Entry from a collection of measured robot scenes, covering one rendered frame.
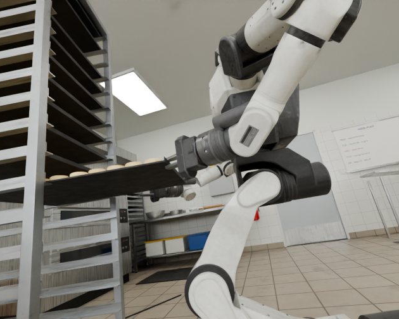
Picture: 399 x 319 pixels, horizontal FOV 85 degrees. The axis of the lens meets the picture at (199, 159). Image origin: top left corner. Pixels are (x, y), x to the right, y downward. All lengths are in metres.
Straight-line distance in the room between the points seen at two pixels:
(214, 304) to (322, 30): 0.65
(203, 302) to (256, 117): 0.50
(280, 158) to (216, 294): 0.44
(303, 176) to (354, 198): 4.10
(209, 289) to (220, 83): 0.61
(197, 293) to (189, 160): 0.36
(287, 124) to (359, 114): 4.54
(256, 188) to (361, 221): 4.23
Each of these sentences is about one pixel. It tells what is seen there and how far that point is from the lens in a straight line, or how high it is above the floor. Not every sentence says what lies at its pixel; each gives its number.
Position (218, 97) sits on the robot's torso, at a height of 1.07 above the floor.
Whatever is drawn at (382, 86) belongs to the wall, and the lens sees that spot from 5.66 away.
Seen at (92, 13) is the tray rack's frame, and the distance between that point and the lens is 1.45.
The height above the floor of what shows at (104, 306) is 0.43.
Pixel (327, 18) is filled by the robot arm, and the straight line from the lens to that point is 0.45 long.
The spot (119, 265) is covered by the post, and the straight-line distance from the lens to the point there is 1.07.
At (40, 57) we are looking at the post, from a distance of 0.88.
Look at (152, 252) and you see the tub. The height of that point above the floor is 0.30.
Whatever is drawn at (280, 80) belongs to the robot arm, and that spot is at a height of 0.91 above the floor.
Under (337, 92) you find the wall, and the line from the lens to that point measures 5.37.
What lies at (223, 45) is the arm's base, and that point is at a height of 1.15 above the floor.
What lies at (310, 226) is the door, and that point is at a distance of 4.67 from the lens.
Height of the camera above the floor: 0.69
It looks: 16 degrees up
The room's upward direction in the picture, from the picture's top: 9 degrees counter-clockwise
